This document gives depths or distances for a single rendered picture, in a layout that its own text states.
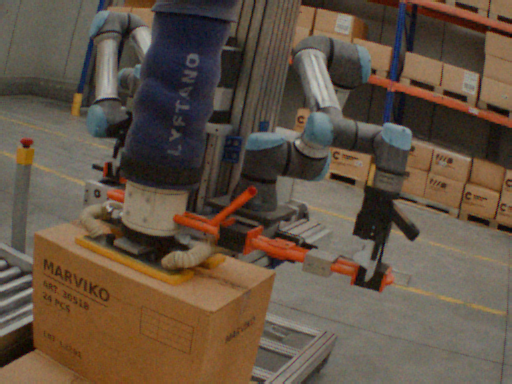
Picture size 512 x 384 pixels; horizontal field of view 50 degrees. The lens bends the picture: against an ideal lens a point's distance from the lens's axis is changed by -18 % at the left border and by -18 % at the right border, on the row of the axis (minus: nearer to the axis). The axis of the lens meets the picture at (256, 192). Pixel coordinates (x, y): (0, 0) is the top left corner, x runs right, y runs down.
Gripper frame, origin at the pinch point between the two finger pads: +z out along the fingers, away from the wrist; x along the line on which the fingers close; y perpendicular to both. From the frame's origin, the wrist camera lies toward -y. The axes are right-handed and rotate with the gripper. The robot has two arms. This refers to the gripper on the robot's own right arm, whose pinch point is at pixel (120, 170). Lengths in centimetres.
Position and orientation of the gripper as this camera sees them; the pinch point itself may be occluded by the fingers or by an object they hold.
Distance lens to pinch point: 206.2
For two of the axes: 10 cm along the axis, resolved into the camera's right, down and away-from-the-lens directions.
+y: 9.0, 2.6, -3.4
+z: -1.9, 9.6, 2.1
